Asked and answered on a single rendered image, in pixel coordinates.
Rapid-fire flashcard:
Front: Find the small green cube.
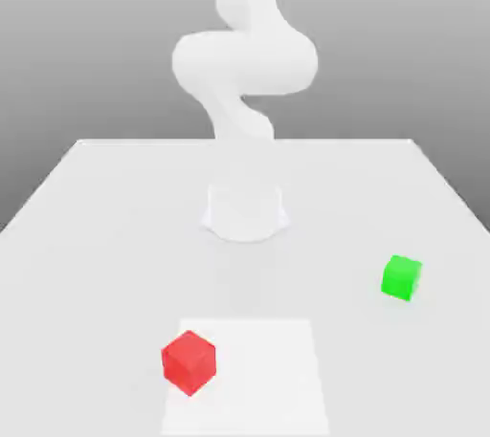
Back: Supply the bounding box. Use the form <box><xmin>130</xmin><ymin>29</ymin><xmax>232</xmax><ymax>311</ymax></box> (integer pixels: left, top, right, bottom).
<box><xmin>380</xmin><ymin>253</ymin><xmax>424</xmax><ymax>303</ymax></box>

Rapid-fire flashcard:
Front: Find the small red cube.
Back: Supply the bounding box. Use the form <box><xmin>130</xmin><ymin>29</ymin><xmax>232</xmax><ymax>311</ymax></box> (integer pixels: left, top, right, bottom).
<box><xmin>160</xmin><ymin>329</ymin><xmax>218</xmax><ymax>398</ymax></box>

